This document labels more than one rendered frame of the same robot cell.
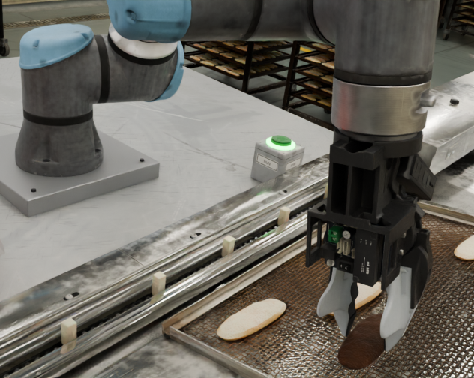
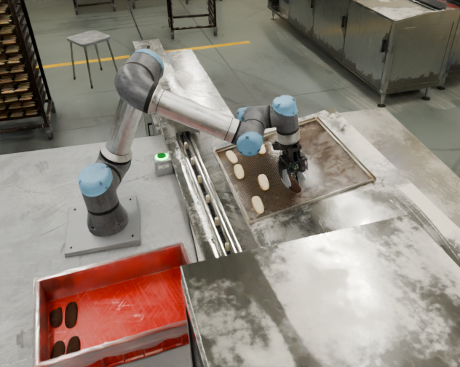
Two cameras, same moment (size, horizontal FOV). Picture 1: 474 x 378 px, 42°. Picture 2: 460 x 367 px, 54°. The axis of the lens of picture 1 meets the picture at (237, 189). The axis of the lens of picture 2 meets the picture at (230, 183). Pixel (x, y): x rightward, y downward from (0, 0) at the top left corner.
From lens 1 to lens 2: 1.23 m
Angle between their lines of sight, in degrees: 44
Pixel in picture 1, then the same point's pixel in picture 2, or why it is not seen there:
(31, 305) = (211, 250)
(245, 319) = (259, 205)
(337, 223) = (295, 163)
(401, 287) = not seen: hidden behind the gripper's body
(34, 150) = (113, 223)
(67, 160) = (125, 218)
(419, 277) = not seen: hidden behind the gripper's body
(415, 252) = not seen: hidden behind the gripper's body
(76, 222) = (153, 233)
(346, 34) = (286, 126)
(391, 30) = (295, 121)
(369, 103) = (295, 137)
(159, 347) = (254, 226)
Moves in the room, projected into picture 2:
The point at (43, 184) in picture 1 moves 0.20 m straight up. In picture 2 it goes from (129, 232) to (119, 188)
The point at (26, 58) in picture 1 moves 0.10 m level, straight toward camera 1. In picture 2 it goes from (97, 191) to (124, 196)
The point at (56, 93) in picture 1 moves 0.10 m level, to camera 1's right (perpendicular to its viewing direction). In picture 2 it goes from (113, 196) to (134, 182)
